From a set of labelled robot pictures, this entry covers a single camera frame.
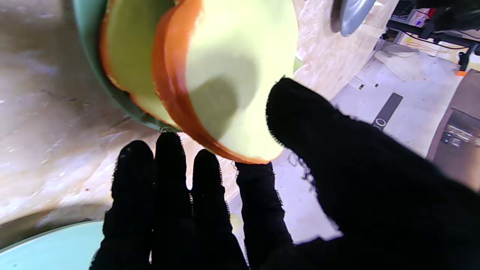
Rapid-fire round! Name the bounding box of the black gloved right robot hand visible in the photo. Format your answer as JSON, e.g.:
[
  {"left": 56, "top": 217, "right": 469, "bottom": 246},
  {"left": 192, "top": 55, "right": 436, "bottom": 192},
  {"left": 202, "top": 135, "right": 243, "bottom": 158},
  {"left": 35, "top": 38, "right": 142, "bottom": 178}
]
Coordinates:
[{"left": 90, "top": 77, "right": 480, "bottom": 270}]

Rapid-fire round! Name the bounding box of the green round plate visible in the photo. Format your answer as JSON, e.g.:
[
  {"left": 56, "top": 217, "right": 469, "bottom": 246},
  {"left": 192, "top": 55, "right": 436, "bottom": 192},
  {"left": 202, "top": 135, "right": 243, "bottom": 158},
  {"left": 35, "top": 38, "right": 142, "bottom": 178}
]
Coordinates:
[
  {"left": 0, "top": 220, "right": 105, "bottom": 270},
  {"left": 72, "top": 0, "right": 182, "bottom": 132}
]

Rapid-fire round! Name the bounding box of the grey appliance with controls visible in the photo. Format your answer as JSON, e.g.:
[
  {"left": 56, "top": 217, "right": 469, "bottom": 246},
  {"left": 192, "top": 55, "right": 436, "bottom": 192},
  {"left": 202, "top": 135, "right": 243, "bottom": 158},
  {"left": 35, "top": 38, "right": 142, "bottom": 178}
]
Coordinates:
[{"left": 427, "top": 69, "right": 480, "bottom": 192}]

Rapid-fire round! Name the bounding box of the grey round plate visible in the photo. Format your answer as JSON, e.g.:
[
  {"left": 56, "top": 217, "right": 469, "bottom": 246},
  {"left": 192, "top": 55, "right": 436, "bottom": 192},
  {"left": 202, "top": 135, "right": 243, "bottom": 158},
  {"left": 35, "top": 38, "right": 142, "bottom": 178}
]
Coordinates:
[{"left": 330, "top": 0, "right": 377, "bottom": 37}]

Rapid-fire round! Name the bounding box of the black metal stand bar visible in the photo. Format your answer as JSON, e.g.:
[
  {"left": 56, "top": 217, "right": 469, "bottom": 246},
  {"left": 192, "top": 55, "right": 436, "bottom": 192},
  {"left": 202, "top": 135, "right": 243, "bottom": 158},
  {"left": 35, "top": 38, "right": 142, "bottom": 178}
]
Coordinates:
[{"left": 386, "top": 19, "right": 480, "bottom": 72}]

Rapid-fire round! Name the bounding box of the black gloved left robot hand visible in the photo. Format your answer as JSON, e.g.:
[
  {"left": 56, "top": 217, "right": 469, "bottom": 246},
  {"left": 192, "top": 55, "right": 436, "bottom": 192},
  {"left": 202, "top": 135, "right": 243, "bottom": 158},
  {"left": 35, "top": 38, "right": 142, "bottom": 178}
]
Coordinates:
[{"left": 414, "top": 0, "right": 480, "bottom": 32}]

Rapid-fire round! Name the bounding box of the toy bread slice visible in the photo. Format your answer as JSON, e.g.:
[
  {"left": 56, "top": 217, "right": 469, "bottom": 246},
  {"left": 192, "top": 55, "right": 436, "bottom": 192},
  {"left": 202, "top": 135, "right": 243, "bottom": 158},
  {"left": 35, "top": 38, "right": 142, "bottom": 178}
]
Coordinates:
[
  {"left": 151, "top": 0, "right": 299, "bottom": 165},
  {"left": 99, "top": 0, "right": 181, "bottom": 129}
]

